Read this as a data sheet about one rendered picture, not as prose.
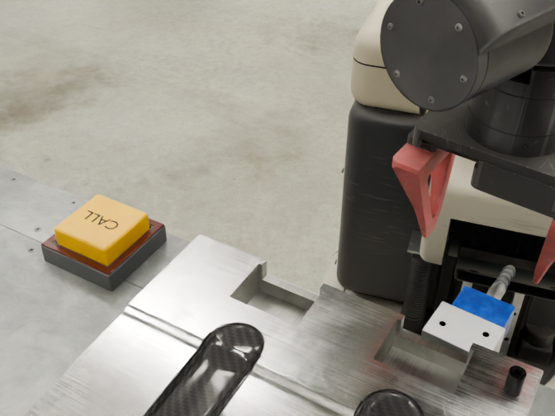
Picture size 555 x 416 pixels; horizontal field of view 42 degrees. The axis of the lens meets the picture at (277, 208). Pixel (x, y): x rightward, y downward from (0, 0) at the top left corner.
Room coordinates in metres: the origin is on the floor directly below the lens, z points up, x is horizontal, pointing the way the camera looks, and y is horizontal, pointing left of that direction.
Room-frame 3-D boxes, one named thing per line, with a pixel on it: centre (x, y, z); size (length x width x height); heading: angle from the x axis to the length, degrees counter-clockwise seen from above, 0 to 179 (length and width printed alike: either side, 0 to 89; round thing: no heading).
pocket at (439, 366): (0.30, -0.10, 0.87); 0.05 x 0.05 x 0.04; 60
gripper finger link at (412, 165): (0.38, -0.12, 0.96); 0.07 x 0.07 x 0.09; 55
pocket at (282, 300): (0.36, 0.00, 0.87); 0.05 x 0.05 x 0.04; 60
